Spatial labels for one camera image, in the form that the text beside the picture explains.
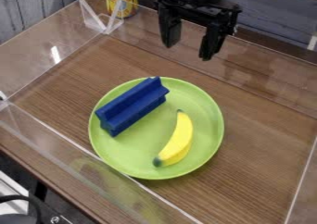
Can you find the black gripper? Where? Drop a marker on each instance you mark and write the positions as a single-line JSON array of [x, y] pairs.
[[198, 11]]

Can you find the blue plastic block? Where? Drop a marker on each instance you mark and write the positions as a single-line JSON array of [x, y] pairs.
[[127, 108]]

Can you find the green round plate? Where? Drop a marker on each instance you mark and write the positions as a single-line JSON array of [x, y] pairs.
[[130, 151]]

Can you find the yellow labelled can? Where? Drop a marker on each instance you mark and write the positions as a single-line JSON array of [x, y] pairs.
[[127, 7]]

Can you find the yellow toy banana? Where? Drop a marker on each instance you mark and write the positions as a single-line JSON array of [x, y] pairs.
[[180, 142]]

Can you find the clear acrylic enclosure wall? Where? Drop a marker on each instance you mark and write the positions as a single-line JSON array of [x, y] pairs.
[[78, 59]]

